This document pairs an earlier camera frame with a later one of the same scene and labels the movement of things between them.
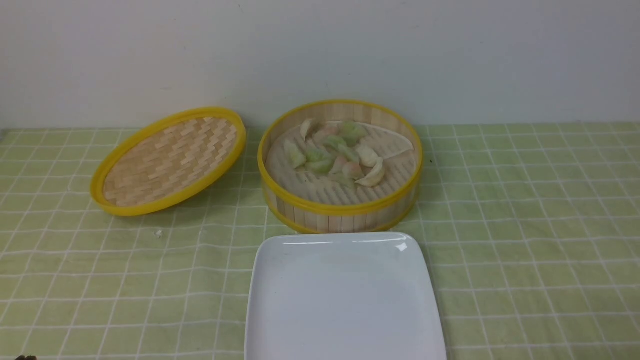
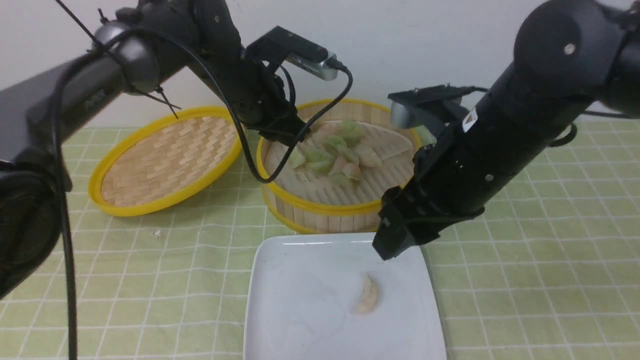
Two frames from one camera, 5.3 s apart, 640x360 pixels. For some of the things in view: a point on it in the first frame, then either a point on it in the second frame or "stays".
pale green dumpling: x=296 y=156 stays
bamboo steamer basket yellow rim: x=339 y=166 stays
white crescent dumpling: x=376 y=175 to x=371 y=291
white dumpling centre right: x=368 y=158 stays
